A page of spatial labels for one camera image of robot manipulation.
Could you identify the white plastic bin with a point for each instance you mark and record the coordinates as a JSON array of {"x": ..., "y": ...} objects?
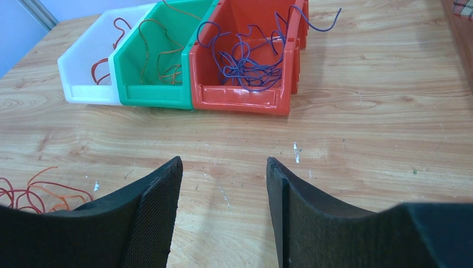
[{"x": 87, "y": 69}]

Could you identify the plaid cloth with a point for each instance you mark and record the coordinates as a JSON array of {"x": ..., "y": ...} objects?
[{"x": 462, "y": 9}]

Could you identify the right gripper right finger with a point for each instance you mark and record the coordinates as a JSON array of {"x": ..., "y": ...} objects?
[{"x": 315, "y": 229}]

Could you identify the wooden tray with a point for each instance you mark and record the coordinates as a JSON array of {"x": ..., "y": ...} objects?
[{"x": 461, "y": 32}]

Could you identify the green plastic bin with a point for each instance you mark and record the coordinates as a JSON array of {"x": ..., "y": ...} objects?
[{"x": 152, "y": 67}]

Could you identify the red plastic bin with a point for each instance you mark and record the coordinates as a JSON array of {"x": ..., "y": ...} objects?
[{"x": 276, "y": 32}]

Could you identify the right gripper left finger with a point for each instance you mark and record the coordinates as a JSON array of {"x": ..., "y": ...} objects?
[{"x": 130, "y": 227}]

